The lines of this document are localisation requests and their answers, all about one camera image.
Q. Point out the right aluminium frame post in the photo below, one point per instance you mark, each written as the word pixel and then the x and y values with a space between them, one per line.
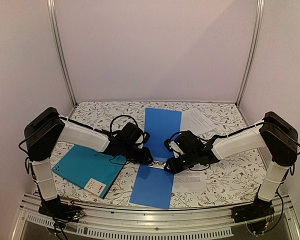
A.
pixel 252 51

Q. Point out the printed paper sheet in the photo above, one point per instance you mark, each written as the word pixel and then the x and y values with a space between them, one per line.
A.
pixel 190 180
pixel 196 122

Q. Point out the floral table cloth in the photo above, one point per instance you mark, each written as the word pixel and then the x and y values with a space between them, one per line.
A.
pixel 234 180

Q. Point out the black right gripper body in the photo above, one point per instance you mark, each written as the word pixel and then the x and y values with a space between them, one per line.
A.
pixel 192 155

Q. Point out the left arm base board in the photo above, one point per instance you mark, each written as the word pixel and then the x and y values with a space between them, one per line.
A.
pixel 60 211

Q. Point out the aluminium front rail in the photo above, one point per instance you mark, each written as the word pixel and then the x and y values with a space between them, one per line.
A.
pixel 111 222

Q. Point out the left aluminium frame post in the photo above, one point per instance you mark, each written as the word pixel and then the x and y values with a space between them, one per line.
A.
pixel 60 53

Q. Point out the aluminium frame post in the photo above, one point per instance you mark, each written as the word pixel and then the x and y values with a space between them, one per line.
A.
pixel 252 51
pixel 60 53

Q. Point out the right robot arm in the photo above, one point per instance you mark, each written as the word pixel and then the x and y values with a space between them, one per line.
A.
pixel 272 132

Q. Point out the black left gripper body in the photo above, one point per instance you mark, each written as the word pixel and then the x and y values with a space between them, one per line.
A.
pixel 126 153

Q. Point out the blue ring binder folder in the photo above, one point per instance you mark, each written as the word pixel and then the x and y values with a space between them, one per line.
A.
pixel 153 187

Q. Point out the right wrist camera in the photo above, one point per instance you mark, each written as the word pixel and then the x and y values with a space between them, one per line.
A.
pixel 172 146

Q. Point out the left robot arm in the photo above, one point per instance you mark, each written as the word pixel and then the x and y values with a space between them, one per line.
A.
pixel 48 128

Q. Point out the teal box with label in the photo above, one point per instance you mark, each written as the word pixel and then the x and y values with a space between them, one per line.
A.
pixel 90 170

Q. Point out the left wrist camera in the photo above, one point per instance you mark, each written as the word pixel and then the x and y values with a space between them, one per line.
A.
pixel 145 137

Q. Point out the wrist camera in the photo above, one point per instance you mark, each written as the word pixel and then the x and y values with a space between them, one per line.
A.
pixel 145 137
pixel 172 146

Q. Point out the right arm base board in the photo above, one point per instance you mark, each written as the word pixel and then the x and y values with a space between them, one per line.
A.
pixel 255 210

